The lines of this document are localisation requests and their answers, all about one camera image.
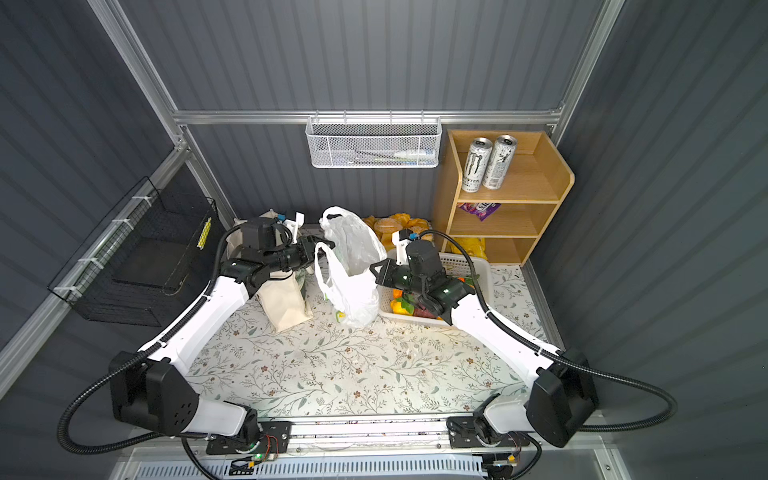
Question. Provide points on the toothpaste tube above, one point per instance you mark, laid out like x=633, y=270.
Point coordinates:
x=416, y=155

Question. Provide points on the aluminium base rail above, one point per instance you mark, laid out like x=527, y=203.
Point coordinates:
x=384, y=435

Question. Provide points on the white plastic produce basket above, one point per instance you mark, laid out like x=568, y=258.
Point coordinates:
x=456, y=267

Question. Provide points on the white plastic grocery bag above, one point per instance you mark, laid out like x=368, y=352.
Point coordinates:
x=342, y=266

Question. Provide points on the yellow snack bag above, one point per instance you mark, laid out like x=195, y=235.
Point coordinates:
x=473, y=246

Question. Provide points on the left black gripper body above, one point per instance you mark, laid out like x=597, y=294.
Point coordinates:
x=286, y=258

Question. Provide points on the white wire wall basket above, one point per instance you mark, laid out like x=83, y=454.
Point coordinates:
x=369, y=143

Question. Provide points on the beige canvas tote bag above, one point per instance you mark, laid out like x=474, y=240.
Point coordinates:
x=281, y=299

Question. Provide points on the wooden shelf unit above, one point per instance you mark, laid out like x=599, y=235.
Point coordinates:
x=534, y=188

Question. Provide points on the purple snack packet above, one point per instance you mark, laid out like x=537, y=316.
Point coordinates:
x=481, y=210

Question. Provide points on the tray of bread rolls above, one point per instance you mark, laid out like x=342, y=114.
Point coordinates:
x=384, y=227

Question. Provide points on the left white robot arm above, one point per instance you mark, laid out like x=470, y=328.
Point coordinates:
x=149, y=389

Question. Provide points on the white Monster can right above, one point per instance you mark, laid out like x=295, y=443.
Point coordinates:
x=499, y=162

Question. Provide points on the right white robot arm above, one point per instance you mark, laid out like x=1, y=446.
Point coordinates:
x=560, y=398

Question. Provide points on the black wire wall basket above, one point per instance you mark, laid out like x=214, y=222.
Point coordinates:
x=149, y=263

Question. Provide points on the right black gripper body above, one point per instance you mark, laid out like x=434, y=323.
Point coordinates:
x=401, y=277

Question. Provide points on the white Monster can left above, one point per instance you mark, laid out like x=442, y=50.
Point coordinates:
x=478, y=155

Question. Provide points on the white monster can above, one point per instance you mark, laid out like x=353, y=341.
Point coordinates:
x=478, y=155
x=499, y=162

